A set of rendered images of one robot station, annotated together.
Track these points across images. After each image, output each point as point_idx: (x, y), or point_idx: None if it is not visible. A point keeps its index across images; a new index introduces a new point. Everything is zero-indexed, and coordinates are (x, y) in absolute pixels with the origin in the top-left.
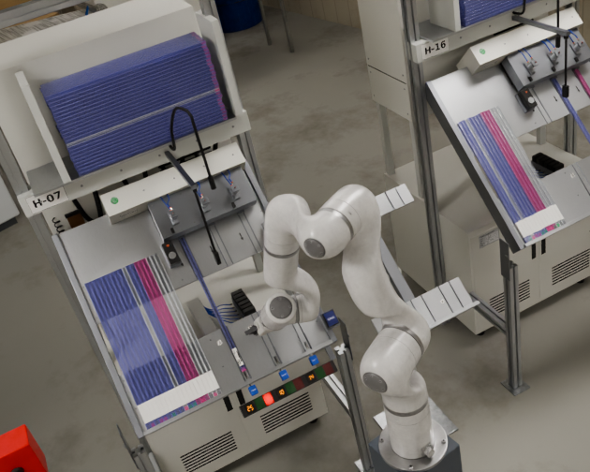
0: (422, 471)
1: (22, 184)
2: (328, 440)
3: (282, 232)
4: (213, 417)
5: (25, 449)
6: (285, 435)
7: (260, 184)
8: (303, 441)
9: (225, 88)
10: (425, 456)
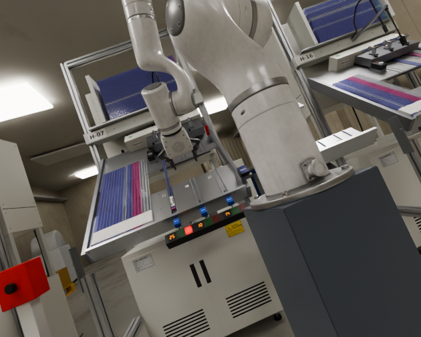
0: (308, 196)
1: (88, 130)
2: (288, 333)
3: None
4: (187, 291)
5: (21, 266)
6: (255, 329)
7: (215, 134)
8: (268, 333)
9: None
10: (313, 183)
